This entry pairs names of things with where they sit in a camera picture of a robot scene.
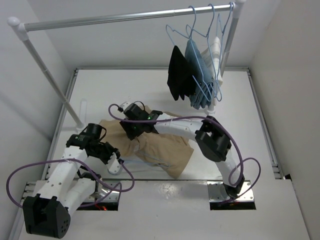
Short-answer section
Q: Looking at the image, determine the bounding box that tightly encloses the black hanging garment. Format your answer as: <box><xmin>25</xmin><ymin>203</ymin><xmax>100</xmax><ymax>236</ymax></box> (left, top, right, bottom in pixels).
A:
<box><xmin>167</xmin><ymin>45</ymin><xmax>196</xmax><ymax>101</ymax></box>

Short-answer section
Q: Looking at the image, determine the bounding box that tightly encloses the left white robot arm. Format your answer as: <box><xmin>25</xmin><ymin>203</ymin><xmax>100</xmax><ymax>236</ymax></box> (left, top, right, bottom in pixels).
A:
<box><xmin>22</xmin><ymin>123</ymin><xmax>121</xmax><ymax>239</ymax></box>

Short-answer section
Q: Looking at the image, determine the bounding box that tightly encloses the blue hanger with denim garment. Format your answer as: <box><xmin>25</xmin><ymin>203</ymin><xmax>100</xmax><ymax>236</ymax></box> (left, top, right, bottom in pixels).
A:
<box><xmin>185</xmin><ymin>4</ymin><xmax>218</xmax><ymax>101</ymax></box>

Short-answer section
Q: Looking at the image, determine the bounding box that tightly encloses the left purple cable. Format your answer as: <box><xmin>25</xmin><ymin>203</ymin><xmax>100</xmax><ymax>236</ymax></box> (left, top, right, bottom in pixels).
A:
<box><xmin>6</xmin><ymin>159</ymin><xmax>136</xmax><ymax>208</ymax></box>

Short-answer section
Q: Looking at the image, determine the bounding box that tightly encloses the white hanging garment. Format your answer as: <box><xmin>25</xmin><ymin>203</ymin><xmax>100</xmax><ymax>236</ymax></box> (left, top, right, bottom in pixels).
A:
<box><xmin>201</xmin><ymin>36</ymin><xmax>223</xmax><ymax>111</ymax></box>

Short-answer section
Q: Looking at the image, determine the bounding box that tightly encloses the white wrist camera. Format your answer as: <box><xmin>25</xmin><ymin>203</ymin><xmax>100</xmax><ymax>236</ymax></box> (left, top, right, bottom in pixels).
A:
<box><xmin>119</xmin><ymin>101</ymin><xmax>131</xmax><ymax>110</ymax></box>
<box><xmin>106</xmin><ymin>153</ymin><xmax>123</xmax><ymax>176</ymax></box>

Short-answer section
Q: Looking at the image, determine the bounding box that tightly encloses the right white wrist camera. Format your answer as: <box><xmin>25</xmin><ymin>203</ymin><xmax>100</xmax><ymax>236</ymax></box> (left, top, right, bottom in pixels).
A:
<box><xmin>119</xmin><ymin>101</ymin><xmax>131</xmax><ymax>110</ymax></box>

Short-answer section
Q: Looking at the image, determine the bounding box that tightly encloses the white and silver clothes rack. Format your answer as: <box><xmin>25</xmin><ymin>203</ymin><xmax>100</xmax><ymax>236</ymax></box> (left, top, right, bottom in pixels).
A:
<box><xmin>7</xmin><ymin>0</ymin><xmax>246</xmax><ymax>130</ymax></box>

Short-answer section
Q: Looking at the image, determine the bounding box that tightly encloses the blue denim hanging garment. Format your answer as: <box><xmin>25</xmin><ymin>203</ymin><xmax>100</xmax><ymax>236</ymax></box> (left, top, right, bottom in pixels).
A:
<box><xmin>184</xmin><ymin>39</ymin><xmax>214</xmax><ymax>110</ymax></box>

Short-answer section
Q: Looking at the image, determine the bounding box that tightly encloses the beige t shirt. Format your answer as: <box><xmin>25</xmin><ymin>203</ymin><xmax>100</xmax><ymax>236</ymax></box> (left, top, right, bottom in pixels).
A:
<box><xmin>99</xmin><ymin>119</ymin><xmax>194</xmax><ymax>179</ymax></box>

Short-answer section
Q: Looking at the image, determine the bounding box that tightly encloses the blue hanger with white garment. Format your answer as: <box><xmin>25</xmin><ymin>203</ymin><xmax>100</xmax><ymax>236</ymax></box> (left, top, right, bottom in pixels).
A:
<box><xmin>212</xmin><ymin>2</ymin><xmax>236</xmax><ymax>102</ymax></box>

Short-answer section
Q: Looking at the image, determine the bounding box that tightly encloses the light blue wire hanger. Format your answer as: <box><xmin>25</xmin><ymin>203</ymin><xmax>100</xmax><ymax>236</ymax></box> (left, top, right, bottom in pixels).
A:
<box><xmin>122</xmin><ymin>149</ymin><xmax>172</xmax><ymax>169</ymax></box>

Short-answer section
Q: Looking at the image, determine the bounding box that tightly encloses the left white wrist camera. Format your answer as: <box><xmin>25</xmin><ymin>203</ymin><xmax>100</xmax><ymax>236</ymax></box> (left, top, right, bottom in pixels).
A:
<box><xmin>106</xmin><ymin>153</ymin><xmax>123</xmax><ymax>176</ymax></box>

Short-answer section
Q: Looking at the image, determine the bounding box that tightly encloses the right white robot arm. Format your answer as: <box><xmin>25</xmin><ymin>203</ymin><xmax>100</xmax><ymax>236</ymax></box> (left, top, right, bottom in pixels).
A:
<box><xmin>118</xmin><ymin>102</ymin><xmax>245</xmax><ymax>199</ymax></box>

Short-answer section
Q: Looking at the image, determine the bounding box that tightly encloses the blue hanger with black garment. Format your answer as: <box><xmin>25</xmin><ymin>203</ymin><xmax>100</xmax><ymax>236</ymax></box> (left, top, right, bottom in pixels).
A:
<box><xmin>165</xmin><ymin>24</ymin><xmax>198</xmax><ymax>83</ymax></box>

